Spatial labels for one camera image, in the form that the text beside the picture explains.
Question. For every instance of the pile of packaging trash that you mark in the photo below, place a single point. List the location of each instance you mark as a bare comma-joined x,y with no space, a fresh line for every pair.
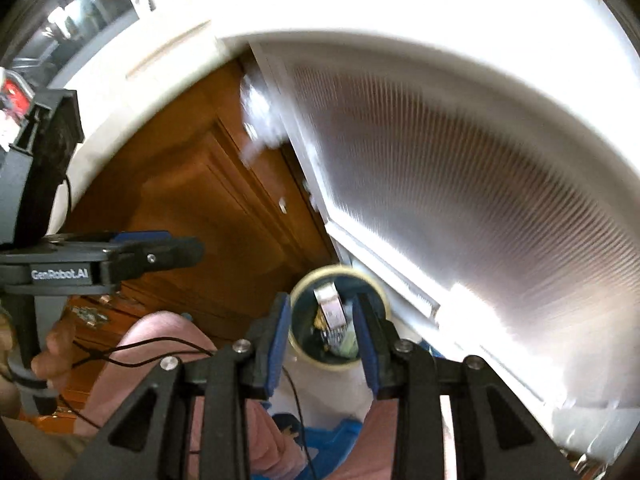
330,310

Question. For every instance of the green paper cup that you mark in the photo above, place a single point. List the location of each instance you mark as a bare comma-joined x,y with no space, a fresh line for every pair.
350,346

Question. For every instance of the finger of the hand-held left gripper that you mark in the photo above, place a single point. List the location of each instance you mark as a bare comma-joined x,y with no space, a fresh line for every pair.
165,257
140,236

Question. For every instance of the kitchen window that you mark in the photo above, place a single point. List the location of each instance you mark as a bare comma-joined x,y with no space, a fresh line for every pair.
75,15

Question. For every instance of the blue bin with yellow rim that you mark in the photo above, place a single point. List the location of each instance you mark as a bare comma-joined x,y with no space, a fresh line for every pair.
306,332

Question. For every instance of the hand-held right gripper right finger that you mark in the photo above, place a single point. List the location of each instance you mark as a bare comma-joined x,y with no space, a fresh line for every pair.
362,345

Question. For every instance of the crumpled clear plastic bag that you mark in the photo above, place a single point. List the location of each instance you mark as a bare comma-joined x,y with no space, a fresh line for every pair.
257,120

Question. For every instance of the person's left hand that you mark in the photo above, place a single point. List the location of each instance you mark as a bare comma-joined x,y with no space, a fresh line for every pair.
57,355

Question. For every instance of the white cabinet with ribbed door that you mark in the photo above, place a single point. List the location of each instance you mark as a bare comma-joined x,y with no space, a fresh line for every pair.
450,185

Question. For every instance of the wooden cabinet door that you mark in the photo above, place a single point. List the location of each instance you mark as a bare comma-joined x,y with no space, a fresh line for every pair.
210,200

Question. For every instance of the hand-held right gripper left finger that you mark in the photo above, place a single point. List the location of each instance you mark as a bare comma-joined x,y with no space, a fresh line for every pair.
280,340

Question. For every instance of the blue slipper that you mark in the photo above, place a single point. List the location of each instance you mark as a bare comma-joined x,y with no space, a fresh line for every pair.
287,422
340,432

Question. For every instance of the person's right leg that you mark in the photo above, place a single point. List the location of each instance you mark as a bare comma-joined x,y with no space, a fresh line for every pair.
380,435

